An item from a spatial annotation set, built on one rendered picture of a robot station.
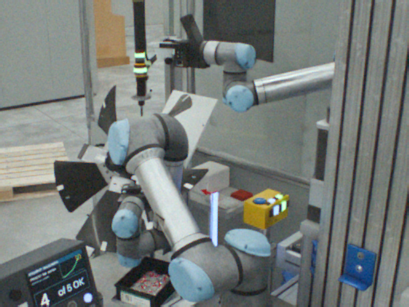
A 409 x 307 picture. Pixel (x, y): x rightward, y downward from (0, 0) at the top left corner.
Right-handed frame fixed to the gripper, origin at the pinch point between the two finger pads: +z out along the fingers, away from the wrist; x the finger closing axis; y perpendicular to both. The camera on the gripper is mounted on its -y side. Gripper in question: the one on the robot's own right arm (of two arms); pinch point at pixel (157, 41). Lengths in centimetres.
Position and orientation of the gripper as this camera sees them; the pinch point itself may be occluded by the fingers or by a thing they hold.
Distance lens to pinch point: 191.4
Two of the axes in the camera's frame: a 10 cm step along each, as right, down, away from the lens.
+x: 5.5, -3.2, 7.7
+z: -8.3, -2.0, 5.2
